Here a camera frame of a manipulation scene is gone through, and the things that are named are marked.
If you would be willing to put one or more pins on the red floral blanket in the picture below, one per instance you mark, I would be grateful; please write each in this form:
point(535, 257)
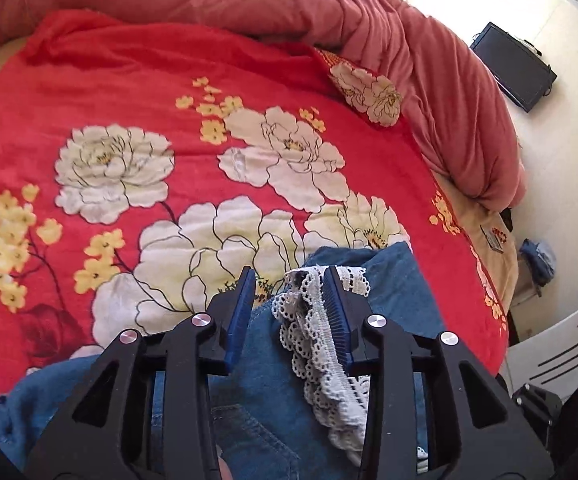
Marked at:
point(119, 85)

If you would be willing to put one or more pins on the white striped furniture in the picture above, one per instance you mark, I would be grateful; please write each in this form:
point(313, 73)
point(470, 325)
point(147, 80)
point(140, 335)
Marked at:
point(569, 340)

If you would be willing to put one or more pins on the black flat screen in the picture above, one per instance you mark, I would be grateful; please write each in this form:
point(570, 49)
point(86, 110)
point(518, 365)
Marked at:
point(511, 65)

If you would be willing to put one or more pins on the person's left hand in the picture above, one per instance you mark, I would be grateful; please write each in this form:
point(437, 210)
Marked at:
point(225, 471)

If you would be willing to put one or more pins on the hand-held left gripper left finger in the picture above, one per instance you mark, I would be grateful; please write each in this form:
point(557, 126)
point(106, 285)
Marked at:
point(241, 320)

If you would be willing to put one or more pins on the blue denim pants lace trim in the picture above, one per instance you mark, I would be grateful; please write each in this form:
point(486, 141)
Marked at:
point(269, 410)

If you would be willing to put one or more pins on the blue cloth bundle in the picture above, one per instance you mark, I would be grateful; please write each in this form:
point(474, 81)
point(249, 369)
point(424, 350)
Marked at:
point(539, 260)

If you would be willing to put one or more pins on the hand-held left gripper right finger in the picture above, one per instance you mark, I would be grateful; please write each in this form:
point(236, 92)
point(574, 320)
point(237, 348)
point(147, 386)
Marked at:
point(341, 320)

